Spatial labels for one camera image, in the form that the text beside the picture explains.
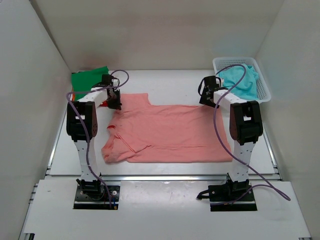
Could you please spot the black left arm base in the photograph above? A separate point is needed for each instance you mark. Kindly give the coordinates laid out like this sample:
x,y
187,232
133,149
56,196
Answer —
x,y
93,195

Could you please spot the green folded t shirt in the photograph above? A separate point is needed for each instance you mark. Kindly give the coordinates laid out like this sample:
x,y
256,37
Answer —
x,y
83,81

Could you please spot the pink t shirt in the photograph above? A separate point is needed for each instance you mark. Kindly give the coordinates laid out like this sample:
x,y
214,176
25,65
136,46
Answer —
x,y
144,133

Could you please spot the aluminium table edge rail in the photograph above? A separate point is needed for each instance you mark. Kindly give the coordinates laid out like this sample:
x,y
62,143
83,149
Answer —
x,y
164,178

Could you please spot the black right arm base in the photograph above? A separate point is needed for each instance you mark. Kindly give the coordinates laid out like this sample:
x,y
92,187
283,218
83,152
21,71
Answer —
x,y
230,196

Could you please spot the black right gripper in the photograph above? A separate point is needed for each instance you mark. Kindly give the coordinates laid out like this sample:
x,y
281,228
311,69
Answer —
x,y
204,101

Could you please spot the red folded t shirt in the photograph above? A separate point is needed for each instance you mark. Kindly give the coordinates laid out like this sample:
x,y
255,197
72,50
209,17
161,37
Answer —
x,y
104,104

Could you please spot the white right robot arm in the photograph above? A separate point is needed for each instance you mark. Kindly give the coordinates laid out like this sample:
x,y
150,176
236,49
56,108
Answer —
x,y
245,124

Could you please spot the orange folded t shirt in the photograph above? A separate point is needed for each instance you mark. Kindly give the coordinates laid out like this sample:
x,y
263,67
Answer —
x,y
73,96

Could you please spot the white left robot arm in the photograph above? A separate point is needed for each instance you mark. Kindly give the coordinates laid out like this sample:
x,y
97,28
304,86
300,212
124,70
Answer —
x,y
82,123

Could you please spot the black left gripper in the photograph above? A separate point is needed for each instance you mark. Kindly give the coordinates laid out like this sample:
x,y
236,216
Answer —
x,y
116,105

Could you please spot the white plastic basket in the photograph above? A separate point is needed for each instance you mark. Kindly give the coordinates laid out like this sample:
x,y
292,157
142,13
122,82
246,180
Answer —
x,y
243,76

